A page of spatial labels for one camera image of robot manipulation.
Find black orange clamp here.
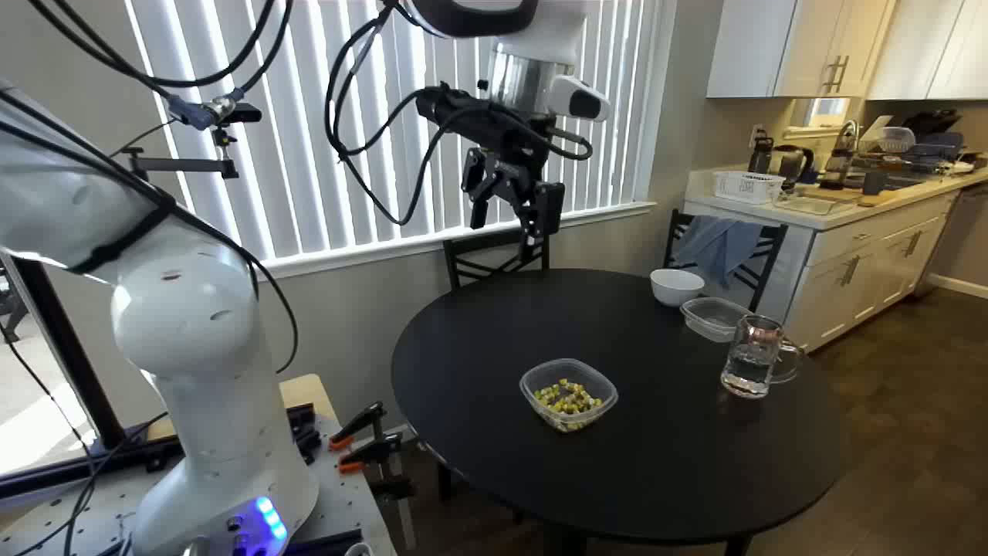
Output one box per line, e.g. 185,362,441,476
336,436,403,476
329,403,386,452

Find white vertical window blinds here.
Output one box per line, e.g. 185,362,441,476
125,0,662,263

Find clear glass measuring jug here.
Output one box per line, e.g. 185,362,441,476
719,315,805,403

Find clear plastic sweets container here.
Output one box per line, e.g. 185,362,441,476
519,359,617,432

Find white ceramic bowl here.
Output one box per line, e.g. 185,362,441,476
652,269,703,305

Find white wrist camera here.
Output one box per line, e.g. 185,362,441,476
548,73,613,122

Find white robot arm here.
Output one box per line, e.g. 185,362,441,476
0,0,586,556

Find blue cloth on chair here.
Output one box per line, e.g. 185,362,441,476
675,217,762,284

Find black camera on stand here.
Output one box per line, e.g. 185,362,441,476
166,93,263,147

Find white upper kitchen cabinets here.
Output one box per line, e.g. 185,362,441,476
706,0,988,101

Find white kitchen counter cabinet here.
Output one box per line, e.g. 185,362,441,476
685,169,984,348

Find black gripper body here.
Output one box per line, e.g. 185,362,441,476
459,147,566,233

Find round black table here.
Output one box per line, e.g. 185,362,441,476
393,269,846,556

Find empty clear plastic container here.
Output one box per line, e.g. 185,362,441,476
679,296,747,343

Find black chair with blue cloth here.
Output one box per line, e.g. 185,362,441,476
664,210,787,309

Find black chair behind table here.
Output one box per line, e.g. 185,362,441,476
441,230,551,291

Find yellow green sweets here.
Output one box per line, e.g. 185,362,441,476
534,381,603,417

